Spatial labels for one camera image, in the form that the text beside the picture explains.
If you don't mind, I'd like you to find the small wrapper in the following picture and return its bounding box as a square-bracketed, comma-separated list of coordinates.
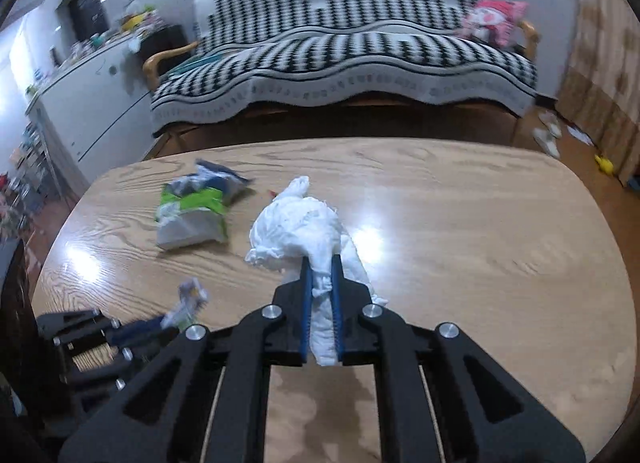
[160, 279, 210, 330]

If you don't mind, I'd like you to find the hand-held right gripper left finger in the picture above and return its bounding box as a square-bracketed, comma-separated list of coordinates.
[59, 259, 314, 463]

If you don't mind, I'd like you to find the pink toy on sofa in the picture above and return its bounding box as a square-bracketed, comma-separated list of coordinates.
[460, 0, 530, 49]

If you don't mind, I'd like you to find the white cabinet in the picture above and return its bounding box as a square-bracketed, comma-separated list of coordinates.
[25, 36, 157, 194]

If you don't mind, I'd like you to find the green white snack bag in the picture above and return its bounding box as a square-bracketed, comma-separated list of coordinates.
[156, 187, 230, 250]

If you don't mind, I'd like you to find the white shoe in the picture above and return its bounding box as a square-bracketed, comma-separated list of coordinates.
[532, 128, 562, 159]
[537, 110, 563, 136]

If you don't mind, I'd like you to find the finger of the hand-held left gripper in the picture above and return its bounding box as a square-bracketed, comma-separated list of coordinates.
[37, 309, 168, 348]
[57, 345, 166, 394]

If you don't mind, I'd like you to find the cluttered shelf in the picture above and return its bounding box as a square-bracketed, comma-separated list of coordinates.
[0, 123, 62, 226]

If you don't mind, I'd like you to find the wooden frame sofa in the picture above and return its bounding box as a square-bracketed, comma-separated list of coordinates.
[142, 0, 542, 146]

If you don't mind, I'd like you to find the dark doorway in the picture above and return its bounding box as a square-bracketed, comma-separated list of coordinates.
[55, 0, 111, 44]

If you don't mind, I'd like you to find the black white patterned sofa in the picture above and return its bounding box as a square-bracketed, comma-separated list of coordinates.
[150, 0, 538, 139]

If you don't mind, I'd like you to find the white paper sheet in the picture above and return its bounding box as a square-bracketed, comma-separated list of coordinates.
[566, 124, 595, 146]

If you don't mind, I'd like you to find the beige patterned curtain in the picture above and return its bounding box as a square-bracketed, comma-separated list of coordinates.
[555, 0, 640, 186]

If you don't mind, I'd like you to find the white tissue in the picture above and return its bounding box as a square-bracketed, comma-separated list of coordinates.
[244, 176, 390, 368]

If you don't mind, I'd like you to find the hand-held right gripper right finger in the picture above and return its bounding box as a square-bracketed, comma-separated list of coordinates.
[330, 253, 586, 463]

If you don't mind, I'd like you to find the blue white wrapper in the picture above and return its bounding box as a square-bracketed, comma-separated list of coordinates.
[165, 159, 252, 205]

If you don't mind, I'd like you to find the clutter of small items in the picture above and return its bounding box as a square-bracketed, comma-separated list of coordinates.
[50, 0, 166, 69]

